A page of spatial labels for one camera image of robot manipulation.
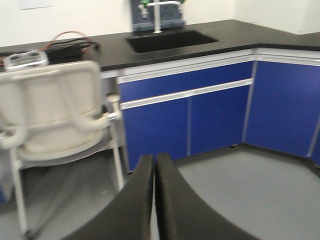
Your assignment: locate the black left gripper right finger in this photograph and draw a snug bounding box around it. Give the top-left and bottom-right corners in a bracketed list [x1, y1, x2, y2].
[155, 153, 256, 240]

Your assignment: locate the cream plastic chair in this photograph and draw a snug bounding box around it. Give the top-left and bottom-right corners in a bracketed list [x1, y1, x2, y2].
[0, 60, 124, 240]

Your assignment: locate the blue lab cabinet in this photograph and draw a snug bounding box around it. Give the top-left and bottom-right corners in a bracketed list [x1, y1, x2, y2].
[116, 48, 320, 171]

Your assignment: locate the white lab faucet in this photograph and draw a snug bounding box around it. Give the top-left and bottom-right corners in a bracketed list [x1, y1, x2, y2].
[138, 0, 185, 34]

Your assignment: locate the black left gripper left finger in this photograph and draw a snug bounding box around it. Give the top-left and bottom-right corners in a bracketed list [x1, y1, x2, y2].
[64, 154, 154, 240]

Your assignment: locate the grey drying pegboard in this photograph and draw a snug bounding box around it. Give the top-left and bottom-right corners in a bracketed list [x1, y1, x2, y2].
[130, 0, 186, 32]

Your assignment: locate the black lab sink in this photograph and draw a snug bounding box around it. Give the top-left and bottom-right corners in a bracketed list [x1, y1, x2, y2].
[126, 30, 219, 53]

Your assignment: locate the white electronic device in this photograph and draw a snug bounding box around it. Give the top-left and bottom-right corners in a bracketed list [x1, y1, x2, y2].
[3, 51, 49, 72]

